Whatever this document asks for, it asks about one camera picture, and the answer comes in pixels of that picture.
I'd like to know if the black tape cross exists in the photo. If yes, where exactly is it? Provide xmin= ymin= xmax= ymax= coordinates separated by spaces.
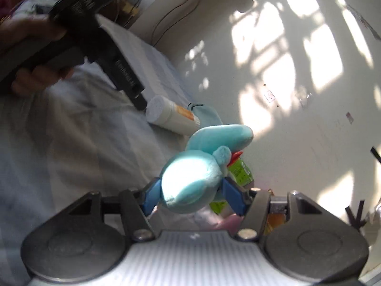
xmin=345 ymin=199 xmax=369 ymax=229

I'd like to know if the thin wall cable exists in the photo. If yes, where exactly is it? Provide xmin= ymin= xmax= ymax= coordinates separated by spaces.
xmin=150 ymin=0 xmax=218 ymax=46

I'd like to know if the teal plush toy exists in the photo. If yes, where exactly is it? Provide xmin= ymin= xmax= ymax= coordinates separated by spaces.
xmin=158 ymin=124 xmax=254 ymax=214

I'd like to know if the green cardboard box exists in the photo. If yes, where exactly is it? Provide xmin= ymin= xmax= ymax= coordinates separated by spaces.
xmin=208 ymin=152 xmax=255 ymax=215

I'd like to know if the white tube with orange label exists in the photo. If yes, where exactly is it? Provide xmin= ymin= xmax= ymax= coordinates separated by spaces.
xmin=145 ymin=95 xmax=202 ymax=136

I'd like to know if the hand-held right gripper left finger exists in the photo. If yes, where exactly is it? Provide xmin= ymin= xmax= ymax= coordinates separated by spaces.
xmin=68 ymin=178 xmax=163 ymax=242

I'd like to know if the pink biscuit box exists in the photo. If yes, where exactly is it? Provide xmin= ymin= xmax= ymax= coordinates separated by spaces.
xmin=190 ymin=188 xmax=288 ymax=236

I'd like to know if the person's left hand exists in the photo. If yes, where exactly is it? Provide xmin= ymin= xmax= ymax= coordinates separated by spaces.
xmin=0 ymin=15 xmax=75 ymax=96

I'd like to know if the striped bedsheet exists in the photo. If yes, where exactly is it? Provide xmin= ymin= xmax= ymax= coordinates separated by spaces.
xmin=0 ymin=15 xmax=209 ymax=286

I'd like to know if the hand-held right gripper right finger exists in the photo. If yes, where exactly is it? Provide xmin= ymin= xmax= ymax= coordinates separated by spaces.
xmin=221 ymin=177 xmax=324 ymax=241

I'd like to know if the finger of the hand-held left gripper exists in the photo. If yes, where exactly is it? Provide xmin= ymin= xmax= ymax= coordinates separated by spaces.
xmin=89 ymin=49 xmax=148 ymax=111

